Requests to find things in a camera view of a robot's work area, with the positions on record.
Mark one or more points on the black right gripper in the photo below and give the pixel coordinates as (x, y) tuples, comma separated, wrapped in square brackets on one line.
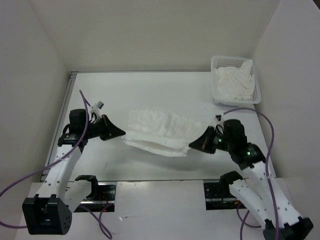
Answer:
[(203, 142)]

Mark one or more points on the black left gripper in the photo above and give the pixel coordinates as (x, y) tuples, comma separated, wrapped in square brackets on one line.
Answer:
[(109, 130)]

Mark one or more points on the white pleated skirt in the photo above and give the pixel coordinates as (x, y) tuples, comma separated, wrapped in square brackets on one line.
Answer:
[(162, 133)]

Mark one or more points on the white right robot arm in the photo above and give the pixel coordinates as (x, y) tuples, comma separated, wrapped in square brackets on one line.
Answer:
[(255, 187)]

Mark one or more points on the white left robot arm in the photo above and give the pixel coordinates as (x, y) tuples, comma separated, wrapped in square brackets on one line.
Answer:
[(50, 210)]

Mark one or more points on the white plastic basket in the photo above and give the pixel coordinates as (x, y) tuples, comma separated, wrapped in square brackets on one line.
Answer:
[(223, 61)]

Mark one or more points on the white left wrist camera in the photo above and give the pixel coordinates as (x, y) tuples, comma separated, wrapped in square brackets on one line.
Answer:
[(96, 109)]

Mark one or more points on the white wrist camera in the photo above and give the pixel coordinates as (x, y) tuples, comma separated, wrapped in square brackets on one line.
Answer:
[(219, 119), (96, 109)]

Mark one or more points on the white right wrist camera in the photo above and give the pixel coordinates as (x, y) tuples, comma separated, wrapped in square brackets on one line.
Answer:
[(219, 119)]

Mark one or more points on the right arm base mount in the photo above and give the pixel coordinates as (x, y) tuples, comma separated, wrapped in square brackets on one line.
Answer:
[(216, 198)]

